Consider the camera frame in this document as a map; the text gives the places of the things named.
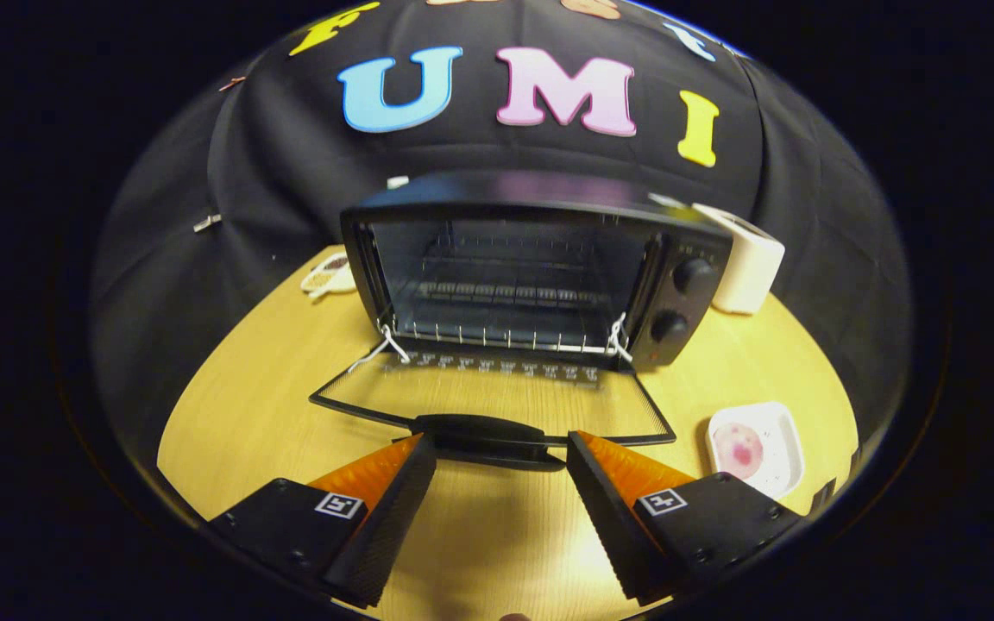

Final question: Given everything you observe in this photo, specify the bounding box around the white bread toaster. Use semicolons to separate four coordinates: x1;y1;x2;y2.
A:
692;203;786;316

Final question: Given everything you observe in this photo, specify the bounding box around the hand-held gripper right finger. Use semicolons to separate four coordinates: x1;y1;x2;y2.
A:
566;430;804;605

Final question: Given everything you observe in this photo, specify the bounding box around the white square plate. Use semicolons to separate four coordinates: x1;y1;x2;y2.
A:
706;401;806;501

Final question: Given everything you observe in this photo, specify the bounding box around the small white snack dish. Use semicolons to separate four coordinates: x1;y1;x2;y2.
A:
300;253;358;300

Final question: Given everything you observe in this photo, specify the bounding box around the pink round ham slice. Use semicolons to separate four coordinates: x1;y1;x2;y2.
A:
722;423;764;480

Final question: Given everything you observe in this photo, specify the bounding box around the black toaster oven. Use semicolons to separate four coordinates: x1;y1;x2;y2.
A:
309;170;733;472

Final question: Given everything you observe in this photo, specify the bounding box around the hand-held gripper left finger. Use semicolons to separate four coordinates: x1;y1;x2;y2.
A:
210;433;437;608

